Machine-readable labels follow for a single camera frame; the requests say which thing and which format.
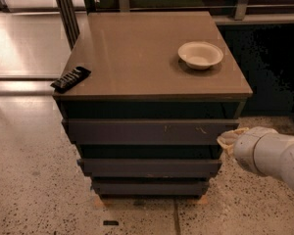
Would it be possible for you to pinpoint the grey drawer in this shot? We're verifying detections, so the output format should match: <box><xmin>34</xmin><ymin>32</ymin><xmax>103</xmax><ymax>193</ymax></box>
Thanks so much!
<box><xmin>63</xmin><ymin>118</ymin><xmax>238</xmax><ymax>145</ymax></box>
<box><xmin>77</xmin><ymin>159</ymin><xmax>221</xmax><ymax>178</ymax></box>
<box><xmin>92</xmin><ymin>180</ymin><xmax>209</xmax><ymax>196</ymax></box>

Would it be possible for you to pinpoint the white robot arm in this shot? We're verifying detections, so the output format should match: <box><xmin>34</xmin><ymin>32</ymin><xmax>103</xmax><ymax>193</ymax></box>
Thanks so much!
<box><xmin>217</xmin><ymin>126</ymin><xmax>294</xmax><ymax>192</ymax></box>

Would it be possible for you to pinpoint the grey drawer cabinet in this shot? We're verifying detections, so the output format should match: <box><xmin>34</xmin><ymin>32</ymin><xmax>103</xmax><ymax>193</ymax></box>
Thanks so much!
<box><xmin>52</xmin><ymin>11</ymin><xmax>254</xmax><ymax>201</ymax></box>

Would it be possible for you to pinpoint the white paper bowl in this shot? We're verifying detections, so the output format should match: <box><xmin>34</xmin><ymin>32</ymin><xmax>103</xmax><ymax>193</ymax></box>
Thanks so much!
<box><xmin>177</xmin><ymin>41</ymin><xmax>223</xmax><ymax>71</ymax></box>

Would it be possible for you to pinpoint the black ridged tray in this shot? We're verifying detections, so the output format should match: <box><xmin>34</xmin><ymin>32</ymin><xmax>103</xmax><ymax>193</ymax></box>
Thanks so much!
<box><xmin>50</xmin><ymin>67</ymin><xmax>91</xmax><ymax>93</ymax></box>

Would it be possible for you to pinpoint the dark metal post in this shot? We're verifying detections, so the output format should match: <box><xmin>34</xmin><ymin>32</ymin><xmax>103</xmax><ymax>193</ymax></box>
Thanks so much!
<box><xmin>56</xmin><ymin>0</ymin><xmax>79</xmax><ymax>49</ymax></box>

